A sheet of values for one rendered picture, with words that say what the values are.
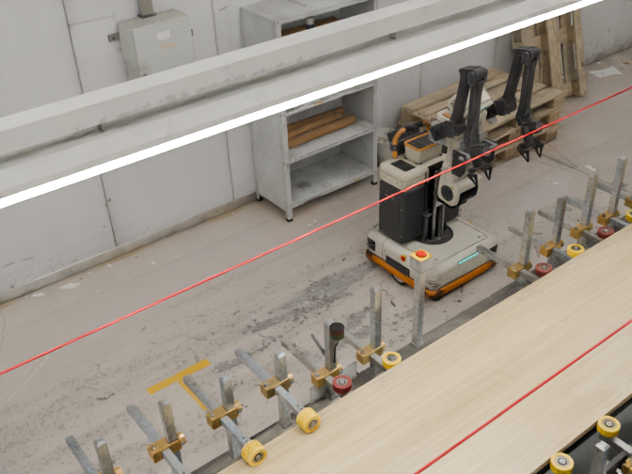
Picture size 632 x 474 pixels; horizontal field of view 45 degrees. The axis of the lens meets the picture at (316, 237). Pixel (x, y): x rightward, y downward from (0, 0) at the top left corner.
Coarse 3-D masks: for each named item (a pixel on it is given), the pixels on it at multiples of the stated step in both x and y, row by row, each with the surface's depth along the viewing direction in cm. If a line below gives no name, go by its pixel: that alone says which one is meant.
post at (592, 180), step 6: (594, 174) 395; (588, 180) 397; (594, 180) 395; (588, 186) 399; (594, 186) 398; (588, 192) 400; (594, 192) 400; (588, 198) 402; (588, 204) 403; (588, 210) 404; (582, 216) 409; (588, 216) 407; (582, 222) 411; (588, 222) 410; (582, 240) 415
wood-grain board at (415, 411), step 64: (512, 320) 341; (576, 320) 340; (384, 384) 311; (448, 384) 310; (512, 384) 308; (576, 384) 307; (320, 448) 284; (384, 448) 283; (448, 448) 282; (512, 448) 281
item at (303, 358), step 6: (282, 342) 341; (288, 342) 340; (294, 354) 335; (300, 360) 333; (306, 360) 330; (312, 360) 330; (306, 366) 331; (312, 366) 327; (318, 366) 327; (324, 378) 321; (330, 378) 320; (330, 384) 318; (342, 396) 314
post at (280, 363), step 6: (276, 354) 299; (282, 354) 299; (276, 360) 300; (282, 360) 300; (276, 366) 302; (282, 366) 301; (276, 372) 304; (282, 372) 303; (282, 378) 305; (288, 390) 310; (282, 402) 311; (282, 408) 313; (288, 408) 315; (282, 414) 316; (288, 414) 317; (282, 420) 318; (288, 420) 319
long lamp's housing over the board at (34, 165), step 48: (528, 0) 244; (576, 0) 256; (384, 48) 214; (432, 48) 223; (192, 96) 189; (240, 96) 190; (288, 96) 197; (48, 144) 170; (96, 144) 171; (144, 144) 177; (0, 192) 160
